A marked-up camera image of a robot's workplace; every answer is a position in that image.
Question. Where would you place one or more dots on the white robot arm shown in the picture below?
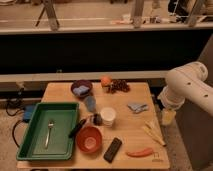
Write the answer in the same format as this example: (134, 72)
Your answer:
(185, 82)

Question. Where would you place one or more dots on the green plastic tray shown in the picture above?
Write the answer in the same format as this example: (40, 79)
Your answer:
(65, 116)

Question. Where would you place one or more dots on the white paper cup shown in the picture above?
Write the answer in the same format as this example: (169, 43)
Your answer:
(108, 116)

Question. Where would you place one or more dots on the dark red grapes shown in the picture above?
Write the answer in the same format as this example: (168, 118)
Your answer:
(118, 85)

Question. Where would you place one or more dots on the purple bowl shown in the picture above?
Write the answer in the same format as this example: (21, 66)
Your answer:
(79, 83)

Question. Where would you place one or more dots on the black marker pen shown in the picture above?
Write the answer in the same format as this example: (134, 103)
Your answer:
(75, 130)

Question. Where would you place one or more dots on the yellow toy banana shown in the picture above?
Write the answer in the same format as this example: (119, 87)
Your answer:
(150, 130)

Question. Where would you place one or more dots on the orange plastic bowl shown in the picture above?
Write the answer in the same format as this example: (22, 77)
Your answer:
(89, 140)

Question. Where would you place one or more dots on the black eraser block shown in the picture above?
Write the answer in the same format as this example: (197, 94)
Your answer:
(112, 150)

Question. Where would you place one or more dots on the small dark object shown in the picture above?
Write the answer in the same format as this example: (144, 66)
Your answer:
(97, 119)

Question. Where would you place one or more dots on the orange fruit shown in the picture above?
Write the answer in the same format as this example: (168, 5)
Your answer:
(105, 81)

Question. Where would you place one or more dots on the orange toy carrot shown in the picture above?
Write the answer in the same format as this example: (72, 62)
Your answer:
(143, 153)

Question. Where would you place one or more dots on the silver metal fork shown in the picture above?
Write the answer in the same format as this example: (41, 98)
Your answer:
(50, 126)

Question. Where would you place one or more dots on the blue box on floor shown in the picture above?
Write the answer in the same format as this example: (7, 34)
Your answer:
(28, 113)

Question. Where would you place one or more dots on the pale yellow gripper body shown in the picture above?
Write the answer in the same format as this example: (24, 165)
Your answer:
(167, 116)

